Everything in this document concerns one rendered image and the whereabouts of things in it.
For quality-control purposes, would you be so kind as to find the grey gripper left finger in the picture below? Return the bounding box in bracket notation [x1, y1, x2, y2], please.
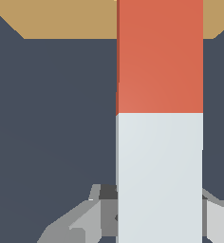
[37, 183, 120, 243]

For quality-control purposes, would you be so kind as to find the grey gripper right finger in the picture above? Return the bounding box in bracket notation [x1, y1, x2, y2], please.
[201, 187, 224, 243]

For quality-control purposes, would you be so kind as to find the orange and white peg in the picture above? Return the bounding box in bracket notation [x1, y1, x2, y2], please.
[115, 0, 204, 243]

